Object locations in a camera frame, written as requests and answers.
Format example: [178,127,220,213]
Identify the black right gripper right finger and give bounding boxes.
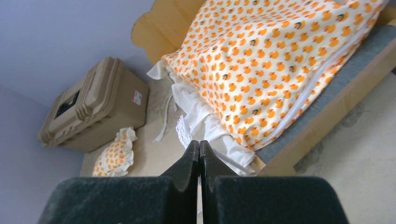
[199,140,348,224]

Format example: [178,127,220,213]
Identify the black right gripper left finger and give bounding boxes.
[38,140,199,224]

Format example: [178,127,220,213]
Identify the orange patterned white blanket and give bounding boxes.
[148,0,387,175]

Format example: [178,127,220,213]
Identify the wooden pet bed frame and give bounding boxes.
[131,0,396,175]

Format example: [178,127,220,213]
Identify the small orange patterned pillow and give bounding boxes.
[92,127,137,177]

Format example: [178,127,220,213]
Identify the tan plastic tool case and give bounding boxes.
[38,57,149,153]

